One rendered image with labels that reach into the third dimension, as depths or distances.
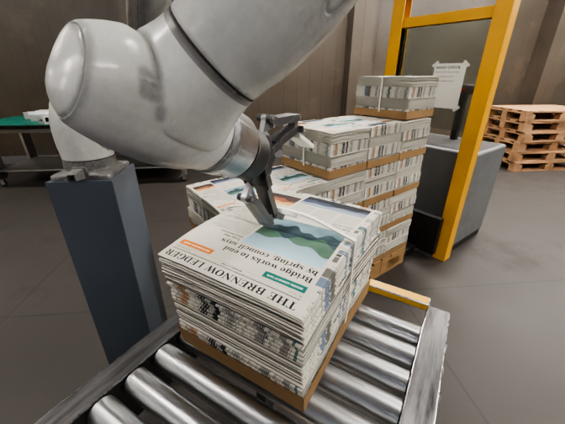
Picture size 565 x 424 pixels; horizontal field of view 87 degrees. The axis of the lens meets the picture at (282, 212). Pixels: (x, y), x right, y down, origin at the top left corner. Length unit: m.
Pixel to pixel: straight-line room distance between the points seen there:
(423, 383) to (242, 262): 0.40
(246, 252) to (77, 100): 0.34
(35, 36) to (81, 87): 5.54
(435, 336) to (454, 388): 1.02
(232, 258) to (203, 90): 0.30
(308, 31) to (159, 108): 0.13
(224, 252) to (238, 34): 0.35
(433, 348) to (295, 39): 0.63
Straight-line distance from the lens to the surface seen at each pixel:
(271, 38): 0.26
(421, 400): 0.65
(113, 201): 1.12
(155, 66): 0.28
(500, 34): 2.29
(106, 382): 0.70
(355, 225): 0.60
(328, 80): 5.16
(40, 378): 1.98
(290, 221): 0.60
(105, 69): 0.26
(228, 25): 0.26
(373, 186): 1.80
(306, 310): 0.42
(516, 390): 1.91
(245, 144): 0.37
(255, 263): 0.49
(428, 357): 0.72
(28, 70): 5.91
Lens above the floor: 1.31
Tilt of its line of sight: 25 degrees down
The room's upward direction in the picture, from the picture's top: straight up
